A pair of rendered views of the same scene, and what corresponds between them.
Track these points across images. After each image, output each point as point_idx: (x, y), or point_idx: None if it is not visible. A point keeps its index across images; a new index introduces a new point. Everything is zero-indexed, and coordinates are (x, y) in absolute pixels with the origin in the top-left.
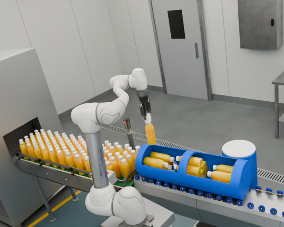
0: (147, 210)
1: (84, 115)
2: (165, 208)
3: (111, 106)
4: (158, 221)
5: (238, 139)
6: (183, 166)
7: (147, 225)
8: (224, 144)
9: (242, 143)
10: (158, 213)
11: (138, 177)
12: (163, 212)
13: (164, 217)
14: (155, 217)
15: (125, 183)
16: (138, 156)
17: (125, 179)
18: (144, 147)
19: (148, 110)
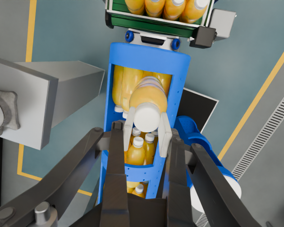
0: (26, 114)
1: None
2: (40, 137)
3: None
4: (16, 136)
5: (240, 193)
6: (104, 163)
7: None
8: (227, 177)
9: None
10: (29, 131)
11: (127, 41)
12: (33, 137)
13: (26, 141)
14: (20, 130)
15: (123, 9)
16: (116, 52)
17: (115, 14)
18: (144, 60)
19: (165, 171)
